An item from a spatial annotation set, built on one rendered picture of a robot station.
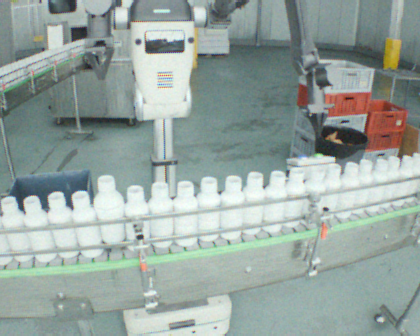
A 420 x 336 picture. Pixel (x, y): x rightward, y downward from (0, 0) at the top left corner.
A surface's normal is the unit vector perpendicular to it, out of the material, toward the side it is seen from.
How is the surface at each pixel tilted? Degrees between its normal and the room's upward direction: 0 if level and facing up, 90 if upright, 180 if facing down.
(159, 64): 90
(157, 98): 90
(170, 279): 90
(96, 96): 90
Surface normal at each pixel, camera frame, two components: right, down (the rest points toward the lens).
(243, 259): 0.26, 0.44
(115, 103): -0.04, 0.44
